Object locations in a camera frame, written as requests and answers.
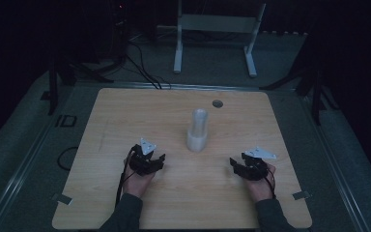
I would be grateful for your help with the black tripod stand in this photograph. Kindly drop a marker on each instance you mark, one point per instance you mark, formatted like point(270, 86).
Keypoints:
point(53, 87)
point(317, 96)

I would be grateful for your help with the person's left hand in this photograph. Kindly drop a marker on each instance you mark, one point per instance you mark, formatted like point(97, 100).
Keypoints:
point(136, 183)

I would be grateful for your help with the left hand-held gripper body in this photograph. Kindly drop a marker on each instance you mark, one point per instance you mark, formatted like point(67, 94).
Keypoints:
point(143, 165)

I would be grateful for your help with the white metal stand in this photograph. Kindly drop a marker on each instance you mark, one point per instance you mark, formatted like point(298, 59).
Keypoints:
point(217, 23)

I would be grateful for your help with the grey tape piece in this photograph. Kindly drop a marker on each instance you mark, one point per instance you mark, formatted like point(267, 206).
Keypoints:
point(301, 195)
point(63, 199)

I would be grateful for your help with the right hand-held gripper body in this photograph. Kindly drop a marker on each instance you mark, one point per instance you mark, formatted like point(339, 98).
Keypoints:
point(256, 169)

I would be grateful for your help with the round table grommet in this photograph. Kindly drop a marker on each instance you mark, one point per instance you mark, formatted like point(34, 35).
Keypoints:
point(217, 103)

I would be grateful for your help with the dark equipment with red light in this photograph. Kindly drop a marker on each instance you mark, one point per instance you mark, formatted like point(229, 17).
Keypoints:
point(119, 29)

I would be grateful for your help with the person's right hand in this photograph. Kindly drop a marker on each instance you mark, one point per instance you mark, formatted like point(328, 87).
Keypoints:
point(260, 188)

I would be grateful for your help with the wide clear plastic cup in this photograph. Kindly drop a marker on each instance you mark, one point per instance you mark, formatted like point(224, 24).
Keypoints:
point(196, 141)

